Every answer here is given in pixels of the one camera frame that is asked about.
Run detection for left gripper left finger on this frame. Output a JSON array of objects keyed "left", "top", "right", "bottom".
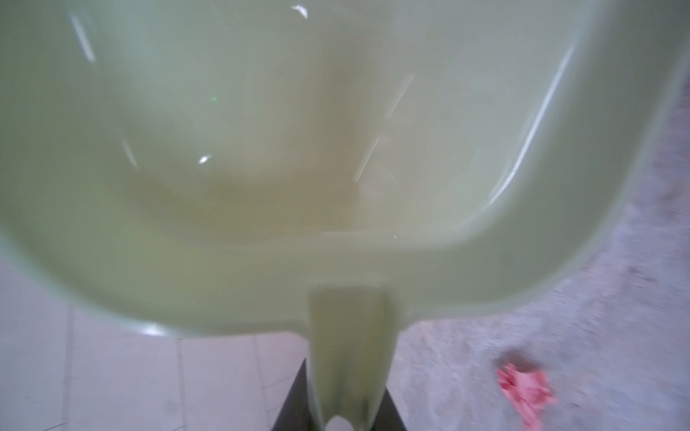
[{"left": 271, "top": 361, "right": 313, "bottom": 431}]

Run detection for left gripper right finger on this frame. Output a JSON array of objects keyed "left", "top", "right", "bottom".
[{"left": 371, "top": 390, "right": 407, "bottom": 431}]

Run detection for light green dustpan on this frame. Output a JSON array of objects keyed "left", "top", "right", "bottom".
[{"left": 1, "top": 1, "right": 689, "bottom": 430}]

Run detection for pink paper scrap upper left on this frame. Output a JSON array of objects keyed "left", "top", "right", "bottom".
[{"left": 497, "top": 363, "right": 557, "bottom": 431}]

